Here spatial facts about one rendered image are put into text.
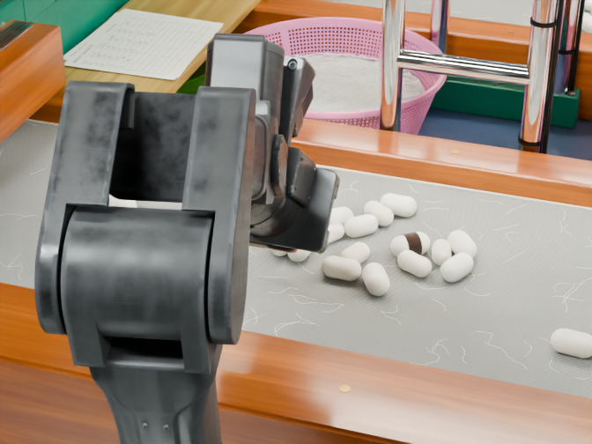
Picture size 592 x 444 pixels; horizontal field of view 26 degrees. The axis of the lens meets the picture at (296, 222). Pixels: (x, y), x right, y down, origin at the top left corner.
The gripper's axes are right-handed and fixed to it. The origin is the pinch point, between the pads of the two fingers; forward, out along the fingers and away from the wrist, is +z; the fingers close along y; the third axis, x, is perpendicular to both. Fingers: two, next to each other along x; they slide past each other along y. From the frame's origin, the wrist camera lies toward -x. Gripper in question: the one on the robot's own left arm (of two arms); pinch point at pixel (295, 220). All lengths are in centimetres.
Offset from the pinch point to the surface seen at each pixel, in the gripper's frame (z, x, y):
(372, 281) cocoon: 5.1, 3.5, -6.5
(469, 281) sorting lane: 10.2, 1.4, -14.2
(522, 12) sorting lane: 59, -40, -8
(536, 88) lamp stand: 21.1, -19.9, -15.8
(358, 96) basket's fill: 37.1, -20.3, 5.9
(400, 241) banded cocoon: 10.0, -1.0, -7.4
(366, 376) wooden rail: -6.1, 11.8, -9.8
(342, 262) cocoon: 6.3, 2.1, -3.2
